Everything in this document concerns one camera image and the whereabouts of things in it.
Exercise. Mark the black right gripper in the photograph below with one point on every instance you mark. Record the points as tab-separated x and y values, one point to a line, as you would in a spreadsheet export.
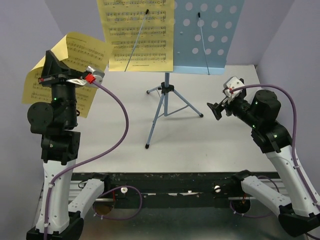
216	108

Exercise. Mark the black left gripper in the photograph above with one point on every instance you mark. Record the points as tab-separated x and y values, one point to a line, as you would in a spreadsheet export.
53	65

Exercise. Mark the yellow sheet music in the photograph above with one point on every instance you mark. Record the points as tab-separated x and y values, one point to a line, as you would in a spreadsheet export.
141	33
75	52

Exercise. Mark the light blue music stand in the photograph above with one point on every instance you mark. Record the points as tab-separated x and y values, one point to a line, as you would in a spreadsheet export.
203	32

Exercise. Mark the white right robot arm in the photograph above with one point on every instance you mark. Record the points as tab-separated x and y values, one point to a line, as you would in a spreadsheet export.
299	212

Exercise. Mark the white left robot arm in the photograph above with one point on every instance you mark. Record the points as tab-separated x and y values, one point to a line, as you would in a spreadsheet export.
61	219

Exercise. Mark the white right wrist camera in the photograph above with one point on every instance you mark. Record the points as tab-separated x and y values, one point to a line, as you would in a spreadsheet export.
229	88

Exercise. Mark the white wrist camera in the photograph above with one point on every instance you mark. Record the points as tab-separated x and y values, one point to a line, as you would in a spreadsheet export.
94	75
229	88

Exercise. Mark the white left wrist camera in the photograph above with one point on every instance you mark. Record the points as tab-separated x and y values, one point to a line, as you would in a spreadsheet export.
94	75

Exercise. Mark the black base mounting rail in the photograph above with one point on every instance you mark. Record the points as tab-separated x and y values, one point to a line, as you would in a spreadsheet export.
166	190

